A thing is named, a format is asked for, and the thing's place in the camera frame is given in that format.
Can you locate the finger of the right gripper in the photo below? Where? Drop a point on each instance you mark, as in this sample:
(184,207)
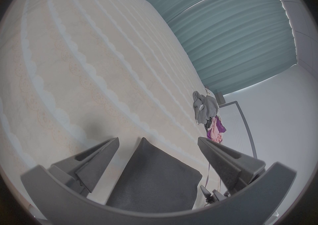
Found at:
(206,195)
(218,196)

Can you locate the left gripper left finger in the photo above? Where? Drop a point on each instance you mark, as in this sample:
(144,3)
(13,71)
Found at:
(94,164)

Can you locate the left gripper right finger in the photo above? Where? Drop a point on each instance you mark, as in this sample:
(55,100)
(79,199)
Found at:
(231,167)

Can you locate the black T-shirt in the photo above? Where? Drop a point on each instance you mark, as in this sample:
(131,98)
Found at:
(154,174)

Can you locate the bed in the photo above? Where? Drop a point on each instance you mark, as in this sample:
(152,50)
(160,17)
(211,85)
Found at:
(87,57)

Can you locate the pink garment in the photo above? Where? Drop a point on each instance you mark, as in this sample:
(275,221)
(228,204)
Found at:
(215,136)

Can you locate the purple garment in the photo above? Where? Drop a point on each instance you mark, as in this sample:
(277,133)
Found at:
(219,126)

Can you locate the black satin lace garment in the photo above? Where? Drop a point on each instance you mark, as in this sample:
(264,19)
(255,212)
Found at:
(208,123)

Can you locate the grey garment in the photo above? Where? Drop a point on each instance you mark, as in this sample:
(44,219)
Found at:
(206,107)

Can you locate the grey bedside table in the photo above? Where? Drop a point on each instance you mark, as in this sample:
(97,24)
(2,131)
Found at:
(219,98)

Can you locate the white printed pillow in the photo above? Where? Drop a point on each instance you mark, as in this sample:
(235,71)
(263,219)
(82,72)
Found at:
(208,93)

